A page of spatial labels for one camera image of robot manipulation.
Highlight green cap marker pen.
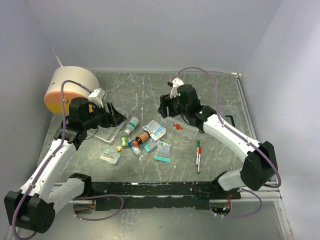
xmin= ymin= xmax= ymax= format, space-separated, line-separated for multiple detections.
xmin=196 ymin=140 xmax=201 ymax=174

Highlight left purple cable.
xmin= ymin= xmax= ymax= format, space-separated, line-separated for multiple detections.
xmin=11 ymin=79 xmax=96 ymax=240

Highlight brown bottle orange cap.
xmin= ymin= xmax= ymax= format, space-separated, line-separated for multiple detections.
xmin=132 ymin=130 xmax=150 ymax=147

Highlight clear compartment tray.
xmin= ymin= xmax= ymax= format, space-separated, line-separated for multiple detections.
xmin=87 ymin=106 xmax=129 ymax=143

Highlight white bottle green label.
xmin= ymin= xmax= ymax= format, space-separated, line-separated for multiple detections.
xmin=124 ymin=116 xmax=140 ymax=136

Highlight white blue gauze packet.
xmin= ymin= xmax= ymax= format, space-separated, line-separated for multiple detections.
xmin=142 ymin=120 xmax=167 ymax=141

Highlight clear box lid black handle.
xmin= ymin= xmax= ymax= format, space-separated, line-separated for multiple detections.
xmin=219 ymin=105 xmax=237 ymax=128

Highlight red cap marker pen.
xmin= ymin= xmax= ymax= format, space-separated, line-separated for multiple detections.
xmin=195 ymin=146 xmax=202 ymax=167

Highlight purple cable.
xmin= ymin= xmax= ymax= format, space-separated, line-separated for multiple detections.
xmin=169 ymin=66 xmax=282 ymax=218
xmin=11 ymin=79 xmax=96 ymax=240

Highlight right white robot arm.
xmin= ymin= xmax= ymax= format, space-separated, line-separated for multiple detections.
xmin=158 ymin=78 xmax=278 ymax=199

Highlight clear plastic medicine box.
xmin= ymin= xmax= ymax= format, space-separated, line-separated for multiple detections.
xmin=160 ymin=115 xmax=199 ymax=140

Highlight white teal bandage wrappers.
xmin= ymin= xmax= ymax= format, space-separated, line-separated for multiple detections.
xmin=99 ymin=147 xmax=121 ymax=165

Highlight beige cylindrical drum device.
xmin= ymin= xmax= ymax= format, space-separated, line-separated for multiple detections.
xmin=44 ymin=66 xmax=100 ymax=114

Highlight green small sachet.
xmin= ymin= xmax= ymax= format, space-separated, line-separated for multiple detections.
xmin=120 ymin=135 xmax=129 ymax=149

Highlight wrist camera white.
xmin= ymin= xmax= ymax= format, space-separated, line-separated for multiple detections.
xmin=88 ymin=88 xmax=106 ymax=108
xmin=167 ymin=77 xmax=184 ymax=99

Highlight teal header swab packet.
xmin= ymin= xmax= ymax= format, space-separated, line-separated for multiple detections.
xmin=154 ymin=141 xmax=172 ymax=163
xmin=142 ymin=137 xmax=158 ymax=152

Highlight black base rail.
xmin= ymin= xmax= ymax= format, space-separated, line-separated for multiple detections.
xmin=92 ymin=181 xmax=241 ymax=211

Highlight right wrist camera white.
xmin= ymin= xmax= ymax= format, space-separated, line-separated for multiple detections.
xmin=167 ymin=77 xmax=184 ymax=99

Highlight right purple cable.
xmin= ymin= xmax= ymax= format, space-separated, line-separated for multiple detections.
xmin=169 ymin=66 xmax=282 ymax=218

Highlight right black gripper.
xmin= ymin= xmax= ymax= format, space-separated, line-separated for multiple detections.
xmin=157 ymin=92 xmax=189 ymax=119

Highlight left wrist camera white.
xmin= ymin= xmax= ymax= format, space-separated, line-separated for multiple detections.
xmin=88 ymin=88 xmax=106 ymax=108

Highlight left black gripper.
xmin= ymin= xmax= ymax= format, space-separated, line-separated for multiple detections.
xmin=83 ymin=101 xmax=127 ymax=130

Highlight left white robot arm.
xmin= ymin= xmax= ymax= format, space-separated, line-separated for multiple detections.
xmin=4 ymin=97 xmax=127 ymax=233

